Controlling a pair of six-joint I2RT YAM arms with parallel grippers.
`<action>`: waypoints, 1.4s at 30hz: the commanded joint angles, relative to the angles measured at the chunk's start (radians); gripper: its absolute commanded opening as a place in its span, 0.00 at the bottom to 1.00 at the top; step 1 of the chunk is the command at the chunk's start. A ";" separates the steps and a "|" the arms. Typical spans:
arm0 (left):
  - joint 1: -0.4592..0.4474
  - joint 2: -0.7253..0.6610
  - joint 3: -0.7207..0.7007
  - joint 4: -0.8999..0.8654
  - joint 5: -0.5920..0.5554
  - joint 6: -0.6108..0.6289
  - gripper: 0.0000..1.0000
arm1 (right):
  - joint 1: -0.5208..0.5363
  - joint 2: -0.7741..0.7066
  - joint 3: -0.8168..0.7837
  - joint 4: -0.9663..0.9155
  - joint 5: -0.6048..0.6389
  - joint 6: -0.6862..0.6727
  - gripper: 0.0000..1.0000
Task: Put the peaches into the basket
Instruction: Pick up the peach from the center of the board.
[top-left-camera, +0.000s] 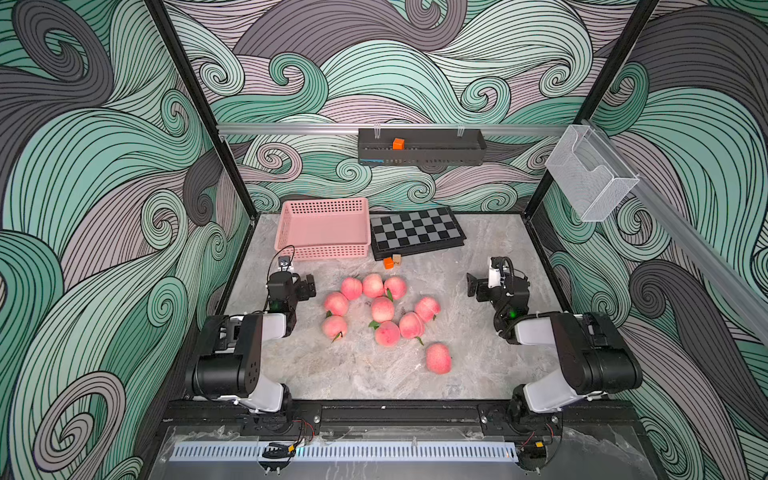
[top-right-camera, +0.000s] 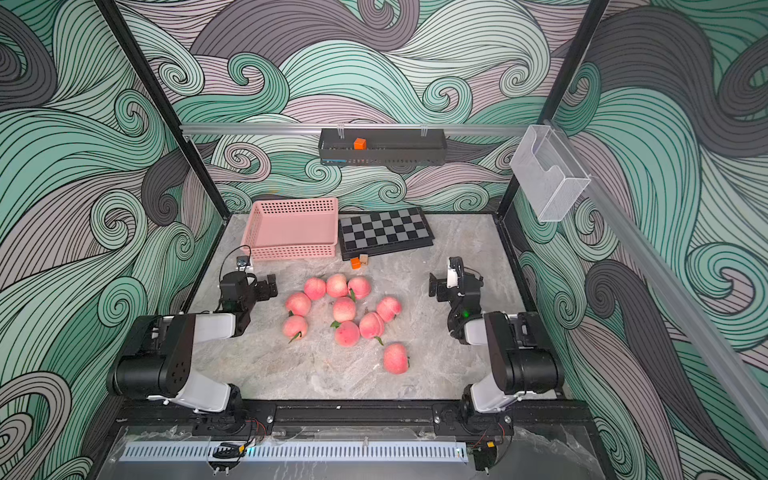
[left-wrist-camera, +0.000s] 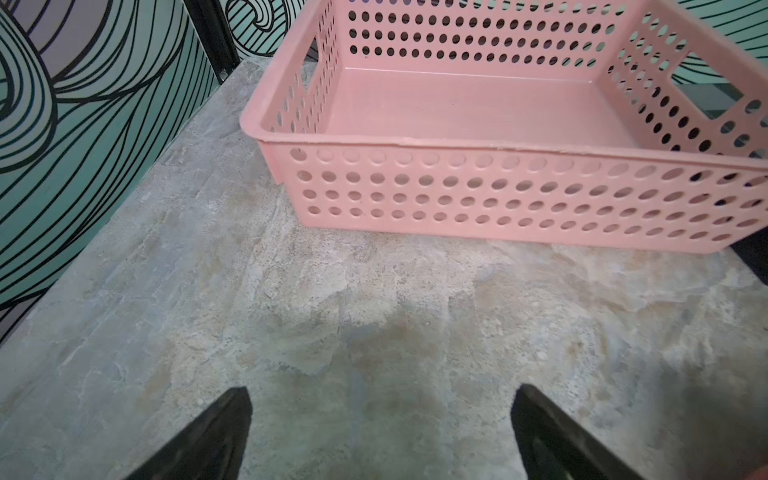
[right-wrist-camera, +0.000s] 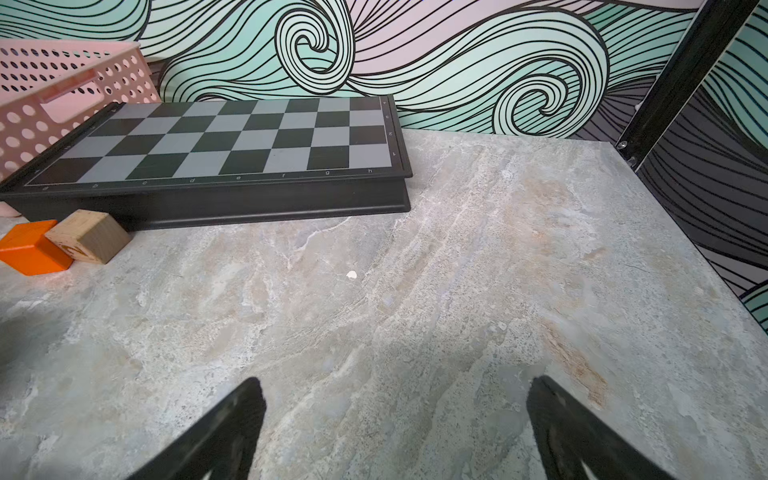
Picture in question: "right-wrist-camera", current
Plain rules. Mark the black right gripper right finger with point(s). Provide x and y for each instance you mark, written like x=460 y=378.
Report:
x=574 y=443

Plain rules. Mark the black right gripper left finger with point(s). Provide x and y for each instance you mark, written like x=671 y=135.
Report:
x=220 y=445

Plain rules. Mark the pink perforated plastic basket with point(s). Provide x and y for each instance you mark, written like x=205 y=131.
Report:
x=56 y=99

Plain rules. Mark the wooden cube block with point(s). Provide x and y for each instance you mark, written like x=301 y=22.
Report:
x=89 y=236

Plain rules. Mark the orange cube block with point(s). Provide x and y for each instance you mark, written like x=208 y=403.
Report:
x=27 y=250

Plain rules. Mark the black folding chess board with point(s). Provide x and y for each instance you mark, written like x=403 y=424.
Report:
x=186 y=164

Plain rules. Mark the black frame post right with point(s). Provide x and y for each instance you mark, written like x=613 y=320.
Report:
x=714 y=27

